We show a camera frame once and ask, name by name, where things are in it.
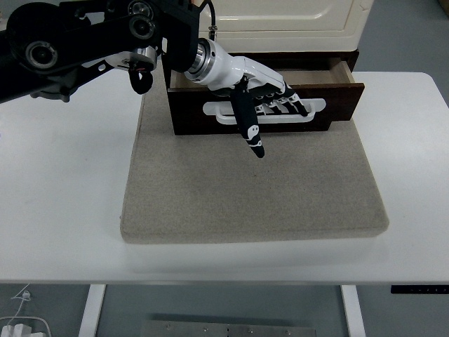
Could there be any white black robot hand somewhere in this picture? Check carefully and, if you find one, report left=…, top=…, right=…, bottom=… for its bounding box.
left=199, top=40, right=309, bottom=159

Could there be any white drawer handle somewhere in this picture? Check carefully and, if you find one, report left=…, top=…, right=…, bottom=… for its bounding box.
left=202, top=98, right=328, bottom=124

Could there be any dark brown wooden drawer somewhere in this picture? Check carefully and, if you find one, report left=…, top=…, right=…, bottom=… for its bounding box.
left=167, top=58, right=366, bottom=136

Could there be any beige fabric mat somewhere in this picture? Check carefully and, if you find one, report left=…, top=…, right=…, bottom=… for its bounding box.
left=120, top=75, right=390, bottom=246

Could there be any grey metal plate with screws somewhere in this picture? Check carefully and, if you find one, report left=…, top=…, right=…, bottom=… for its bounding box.
left=140, top=319, right=319, bottom=337

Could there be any white table leg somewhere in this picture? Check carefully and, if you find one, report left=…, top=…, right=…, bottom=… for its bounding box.
left=77, top=284, right=107, bottom=337
left=340, top=284, right=366, bottom=337

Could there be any black table control panel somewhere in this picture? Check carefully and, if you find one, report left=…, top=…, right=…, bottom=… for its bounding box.
left=390, top=284, right=449, bottom=294

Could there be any thin white cable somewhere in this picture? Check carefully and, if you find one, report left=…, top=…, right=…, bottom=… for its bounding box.
left=0, top=283, right=32, bottom=329

